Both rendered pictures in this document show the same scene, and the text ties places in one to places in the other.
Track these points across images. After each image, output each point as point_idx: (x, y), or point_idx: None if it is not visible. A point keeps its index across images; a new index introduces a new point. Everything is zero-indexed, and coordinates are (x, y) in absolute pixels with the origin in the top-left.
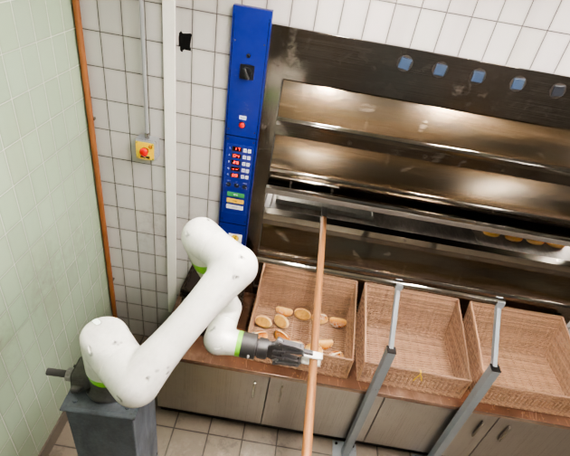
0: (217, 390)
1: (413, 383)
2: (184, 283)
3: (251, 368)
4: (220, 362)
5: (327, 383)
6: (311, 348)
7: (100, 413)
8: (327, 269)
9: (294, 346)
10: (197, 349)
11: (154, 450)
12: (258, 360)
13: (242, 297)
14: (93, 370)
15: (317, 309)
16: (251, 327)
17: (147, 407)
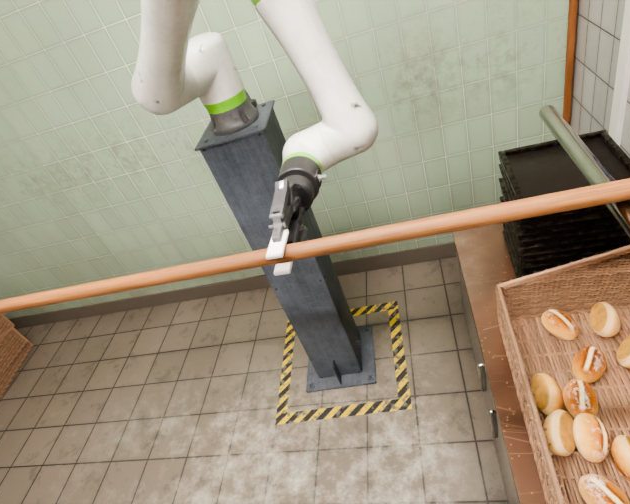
0: (475, 340)
1: None
2: (513, 149)
3: (484, 338)
4: (474, 294)
5: (519, 488)
6: (297, 242)
7: (204, 133)
8: None
9: (272, 204)
10: (483, 263)
11: (306, 265)
12: (504, 341)
13: (603, 245)
14: None
15: (408, 222)
16: (530, 280)
17: (255, 181)
